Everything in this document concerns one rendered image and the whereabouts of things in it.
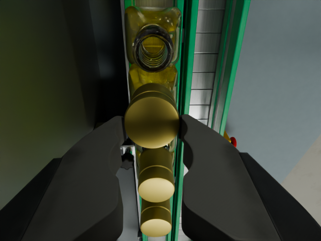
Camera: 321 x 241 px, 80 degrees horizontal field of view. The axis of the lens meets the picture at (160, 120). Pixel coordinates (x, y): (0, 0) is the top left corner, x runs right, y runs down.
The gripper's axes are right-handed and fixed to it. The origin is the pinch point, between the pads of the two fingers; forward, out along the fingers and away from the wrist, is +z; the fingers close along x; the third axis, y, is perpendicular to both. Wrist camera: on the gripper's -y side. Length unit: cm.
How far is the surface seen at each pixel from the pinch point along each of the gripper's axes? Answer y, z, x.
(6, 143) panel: 3.1, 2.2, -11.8
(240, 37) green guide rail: -2.1, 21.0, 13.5
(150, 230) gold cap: 14.2, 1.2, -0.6
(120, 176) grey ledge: 35.3, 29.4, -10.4
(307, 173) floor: 131, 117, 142
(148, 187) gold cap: 7.7, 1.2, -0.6
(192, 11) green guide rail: -5.6, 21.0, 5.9
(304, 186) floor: 148, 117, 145
